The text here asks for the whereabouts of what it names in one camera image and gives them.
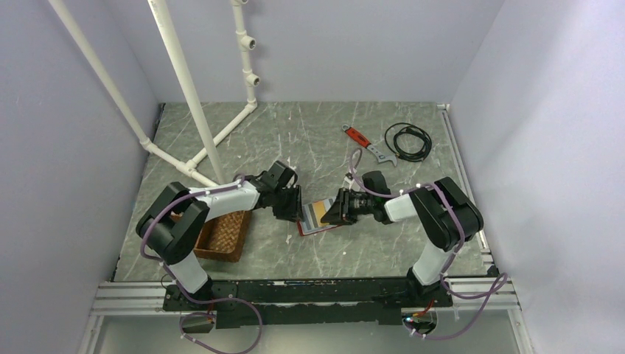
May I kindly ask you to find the coiled black cable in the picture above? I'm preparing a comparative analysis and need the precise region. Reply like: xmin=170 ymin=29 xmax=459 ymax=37
xmin=384 ymin=122 xmax=433 ymax=163

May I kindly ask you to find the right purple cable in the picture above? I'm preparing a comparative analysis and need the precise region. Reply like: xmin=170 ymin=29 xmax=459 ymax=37
xmin=347 ymin=148 xmax=510 ymax=341

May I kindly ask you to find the purple cable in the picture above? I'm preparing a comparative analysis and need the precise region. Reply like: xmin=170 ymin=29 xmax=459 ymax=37
xmin=140 ymin=176 xmax=264 ymax=354
xmin=347 ymin=148 xmax=510 ymax=341

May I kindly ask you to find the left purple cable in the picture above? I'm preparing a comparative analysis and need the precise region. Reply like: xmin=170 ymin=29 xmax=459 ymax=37
xmin=140 ymin=176 xmax=264 ymax=354

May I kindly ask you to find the woven wicker basket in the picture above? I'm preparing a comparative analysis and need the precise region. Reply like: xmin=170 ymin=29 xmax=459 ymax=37
xmin=166 ymin=208 xmax=252 ymax=265

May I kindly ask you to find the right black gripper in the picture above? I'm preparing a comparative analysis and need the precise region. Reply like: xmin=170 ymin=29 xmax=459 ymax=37
xmin=321 ymin=187 xmax=375 ymax=226

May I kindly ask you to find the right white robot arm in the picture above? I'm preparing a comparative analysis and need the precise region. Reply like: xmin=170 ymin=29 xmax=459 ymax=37
xmin=321 ymin=170 xmax=483 ymax=306

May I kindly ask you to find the aluminium frame rail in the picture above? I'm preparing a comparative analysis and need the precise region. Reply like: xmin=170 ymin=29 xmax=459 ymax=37
xmin=77 ymin=280 xmax=536 ymax=354

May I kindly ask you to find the gold credit card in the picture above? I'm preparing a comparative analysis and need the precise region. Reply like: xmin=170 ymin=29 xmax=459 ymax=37
xmin=311 ymin=198 xmax=334 ymax=227

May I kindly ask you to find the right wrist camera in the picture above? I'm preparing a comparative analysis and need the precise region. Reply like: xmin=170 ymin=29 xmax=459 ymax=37
xmin=341 ymin=173 xmax=354 ymax=190

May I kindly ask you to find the red handled adjustable wrench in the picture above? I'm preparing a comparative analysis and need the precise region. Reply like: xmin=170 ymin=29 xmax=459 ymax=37
xmin=341 ymin=125 xmax=397 ymax=167

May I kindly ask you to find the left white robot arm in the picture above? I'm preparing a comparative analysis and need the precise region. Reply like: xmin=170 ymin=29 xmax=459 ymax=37
xmin=136 ymin=161 xmax=302 ymax=310

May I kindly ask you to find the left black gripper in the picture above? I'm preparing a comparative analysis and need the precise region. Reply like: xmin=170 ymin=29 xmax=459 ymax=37
xmin=271 ymin=184 xmax=304 ymax=223

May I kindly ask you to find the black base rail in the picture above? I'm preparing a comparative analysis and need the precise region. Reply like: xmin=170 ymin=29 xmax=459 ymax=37
xmin=163 ymin=277 xmax=453 ymax=329

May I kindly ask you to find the white pvc pipe frame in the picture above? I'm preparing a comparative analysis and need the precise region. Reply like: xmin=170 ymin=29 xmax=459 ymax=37
xmin=49 ymin=1 xmax=261 ymax=187

